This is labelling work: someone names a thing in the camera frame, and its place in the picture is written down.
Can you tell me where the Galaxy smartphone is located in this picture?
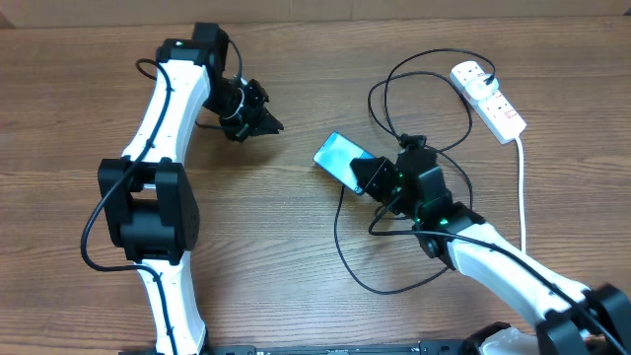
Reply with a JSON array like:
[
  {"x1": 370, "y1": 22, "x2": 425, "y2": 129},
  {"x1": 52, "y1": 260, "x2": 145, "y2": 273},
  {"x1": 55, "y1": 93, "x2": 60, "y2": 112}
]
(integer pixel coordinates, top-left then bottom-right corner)
[{"x1": 313, "y1": 131, "x2": 374, "y2": 194}]

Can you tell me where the white power strip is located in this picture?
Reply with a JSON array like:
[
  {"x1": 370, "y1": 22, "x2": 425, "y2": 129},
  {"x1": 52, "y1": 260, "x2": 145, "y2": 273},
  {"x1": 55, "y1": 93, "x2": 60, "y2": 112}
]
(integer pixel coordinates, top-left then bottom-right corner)
[{"x1": 450, "y1": 61, "x2": 526, "y2": 147}]

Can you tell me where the white charger plug adapter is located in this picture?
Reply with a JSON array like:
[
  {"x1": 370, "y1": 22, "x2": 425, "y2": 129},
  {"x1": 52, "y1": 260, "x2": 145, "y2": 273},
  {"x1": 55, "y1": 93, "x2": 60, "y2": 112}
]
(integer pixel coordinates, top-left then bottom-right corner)
[{"x1": 464, "y1": 76, "x2": 499, "y2": 102}]

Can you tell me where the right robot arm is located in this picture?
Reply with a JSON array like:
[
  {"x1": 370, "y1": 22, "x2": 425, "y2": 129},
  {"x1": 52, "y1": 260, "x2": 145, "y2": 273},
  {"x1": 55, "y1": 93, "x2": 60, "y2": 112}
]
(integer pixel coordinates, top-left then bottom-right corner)
[{"x1": 350, "y1": 149, "x2": 630, "y2": 354}]

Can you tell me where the black charging cable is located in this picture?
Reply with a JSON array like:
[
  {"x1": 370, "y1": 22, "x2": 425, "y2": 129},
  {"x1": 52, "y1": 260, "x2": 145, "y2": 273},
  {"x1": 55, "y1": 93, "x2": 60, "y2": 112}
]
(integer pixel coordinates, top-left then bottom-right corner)
[{"x1": 333, "y1": 47, "x2": 497, "y2": 296}]

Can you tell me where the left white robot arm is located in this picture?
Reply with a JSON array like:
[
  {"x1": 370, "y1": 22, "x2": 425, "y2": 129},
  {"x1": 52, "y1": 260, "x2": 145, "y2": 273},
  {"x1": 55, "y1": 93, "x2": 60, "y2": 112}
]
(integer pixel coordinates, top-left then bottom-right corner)
[{"x1": 80, "y1": 23, "x2": 284, "y2": 354}]

